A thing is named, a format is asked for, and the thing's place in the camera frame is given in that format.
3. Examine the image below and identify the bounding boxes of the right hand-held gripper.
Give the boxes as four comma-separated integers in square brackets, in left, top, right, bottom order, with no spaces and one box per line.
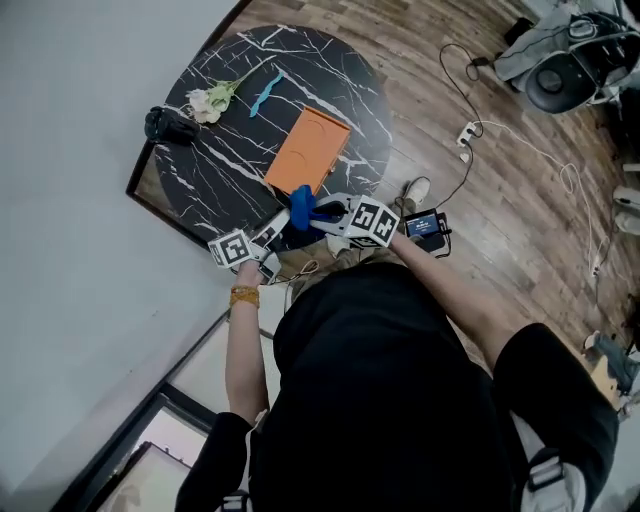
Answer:
[309,193,402,250]

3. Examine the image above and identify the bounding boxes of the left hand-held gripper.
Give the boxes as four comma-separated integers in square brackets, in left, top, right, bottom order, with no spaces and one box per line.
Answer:
[207,207,293,285]

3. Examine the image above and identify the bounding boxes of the blue cloth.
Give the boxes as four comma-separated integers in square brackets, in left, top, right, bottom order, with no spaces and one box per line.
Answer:
[288,184,319,232]

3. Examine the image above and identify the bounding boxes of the orange box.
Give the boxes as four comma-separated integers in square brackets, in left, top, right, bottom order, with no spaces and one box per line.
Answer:
[263,105,352,197]

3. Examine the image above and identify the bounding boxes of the person's left forearm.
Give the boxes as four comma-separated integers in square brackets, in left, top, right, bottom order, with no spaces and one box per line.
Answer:
[224,287,274,427]

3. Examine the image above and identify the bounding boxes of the person's right forearm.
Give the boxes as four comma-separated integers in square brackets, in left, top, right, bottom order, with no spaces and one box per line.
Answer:
[387,232,532,374]

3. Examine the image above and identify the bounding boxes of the person's left hand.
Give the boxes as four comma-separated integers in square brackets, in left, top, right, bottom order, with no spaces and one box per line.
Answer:
[235,259,267,290]

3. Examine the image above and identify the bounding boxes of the person's khaki trousers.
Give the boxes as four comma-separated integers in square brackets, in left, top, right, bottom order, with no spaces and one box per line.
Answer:
[289,238,407,302]

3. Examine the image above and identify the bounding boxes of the person's white shoe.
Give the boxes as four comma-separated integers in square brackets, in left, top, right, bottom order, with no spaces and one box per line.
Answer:
[402,175,432,208]

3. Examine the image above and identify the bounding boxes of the black device with screen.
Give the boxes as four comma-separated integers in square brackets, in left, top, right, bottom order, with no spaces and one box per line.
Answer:
[403,209,453,259]

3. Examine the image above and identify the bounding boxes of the teal ribbon strip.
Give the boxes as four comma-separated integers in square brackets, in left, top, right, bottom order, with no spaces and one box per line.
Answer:
[248,69,286,119]

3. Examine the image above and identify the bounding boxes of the white artificial flower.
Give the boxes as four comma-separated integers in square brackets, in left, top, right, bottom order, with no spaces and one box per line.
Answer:
[186,54,277,125]

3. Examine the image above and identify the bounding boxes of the black crumpled bag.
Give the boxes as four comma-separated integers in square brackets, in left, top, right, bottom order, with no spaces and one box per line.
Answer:
[144,105,201,147]

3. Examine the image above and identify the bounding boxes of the white power strip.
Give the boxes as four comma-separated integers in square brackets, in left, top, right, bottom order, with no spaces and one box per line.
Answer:
[458,121,482,149]

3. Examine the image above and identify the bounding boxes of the person's black shirt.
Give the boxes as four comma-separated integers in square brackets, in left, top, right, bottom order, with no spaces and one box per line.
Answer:
[174,262,621,512]

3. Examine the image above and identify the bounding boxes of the black framed glass panel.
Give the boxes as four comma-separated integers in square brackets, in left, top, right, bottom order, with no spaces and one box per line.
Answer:
[62,307,281,512]

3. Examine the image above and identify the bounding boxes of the black round stool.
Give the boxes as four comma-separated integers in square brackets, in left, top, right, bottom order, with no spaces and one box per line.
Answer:
[523,52,604,115]

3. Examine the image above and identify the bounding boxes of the grey jacket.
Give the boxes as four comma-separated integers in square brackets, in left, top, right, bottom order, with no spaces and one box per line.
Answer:
[493,7,574,84]

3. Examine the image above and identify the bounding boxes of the pair of white shoes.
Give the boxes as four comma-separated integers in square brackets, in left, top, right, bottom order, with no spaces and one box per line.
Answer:
[612,184,640,235]

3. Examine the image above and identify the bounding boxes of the orange beaded bracelet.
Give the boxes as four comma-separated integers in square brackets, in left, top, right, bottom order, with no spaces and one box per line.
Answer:
[228,283,262,310]

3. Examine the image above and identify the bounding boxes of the black cable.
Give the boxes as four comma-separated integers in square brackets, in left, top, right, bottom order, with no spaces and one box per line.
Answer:
[394,42,487,221]

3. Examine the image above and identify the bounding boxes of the white cable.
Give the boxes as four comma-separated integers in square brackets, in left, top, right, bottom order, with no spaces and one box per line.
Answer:
[477,119,614,279]

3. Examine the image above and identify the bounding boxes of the grey backpack strap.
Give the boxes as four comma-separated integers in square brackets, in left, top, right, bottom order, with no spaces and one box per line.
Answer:
[509,412,587,512]

